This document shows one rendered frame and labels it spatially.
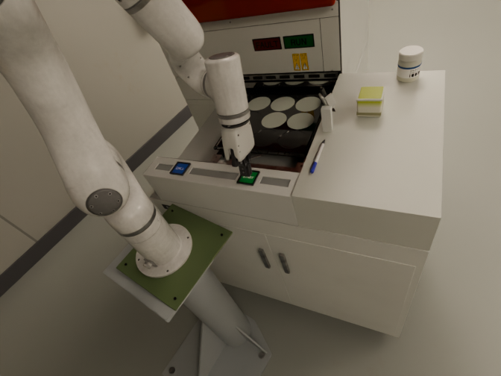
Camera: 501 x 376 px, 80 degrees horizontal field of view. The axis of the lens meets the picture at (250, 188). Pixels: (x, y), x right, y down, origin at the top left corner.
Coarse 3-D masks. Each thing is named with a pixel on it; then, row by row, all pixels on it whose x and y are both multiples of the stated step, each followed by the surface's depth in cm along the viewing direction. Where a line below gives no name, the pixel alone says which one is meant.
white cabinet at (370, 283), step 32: (224, 224) 110; (256, 224) 101; (224, 256) 134; (256, 256) 120; (288, 256) 109; (320, 256) 100; (352, 256) 92; (384, 256) 86; (416, 256) 80; (256, 288) 151; (288, 288) 134; (320, 288) 120; (352, 288) 109; (384, 288) 100; (416, 288) 93; (352, 320) 134; (384, 320) 120
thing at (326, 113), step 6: (330, 96) 86; (324, 102) 88; (330, 102) 89; (324, 108) 89; (330, 108) 88; (324, 114) 90; (330, 114) 89; (324, 120) 92; (330, 120) 91; (324, 126) 94; (330, 126) 93
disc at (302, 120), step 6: (294, 114) 116; (300, 114) 115; (306, 114) 114; (288, 120) 115; (294, 120) 114; (300, 120) 113; (306, 120) 112; (312, 120) 111; (294, 126) 111; (300, 126) 111; (306, 126) 110
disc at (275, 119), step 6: (270, 114) 121; (276, 114) 120; (282, 114) 119; (264, 120) 119; (270, 120) 118; (276, 120) 117; (282, 120) 116; (264, 126) 116; (270, 126) 115; (276, 126) 114
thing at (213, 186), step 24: (168, 168) 104; (192, 168) 101; (216, 168) 97; (168, 192) 108; (192, 192) 101; (216, 192) 95; (240, 192) 90; (264, 192) 85; (288, 192) 83; (264, 216) 95; (288, 216) 90
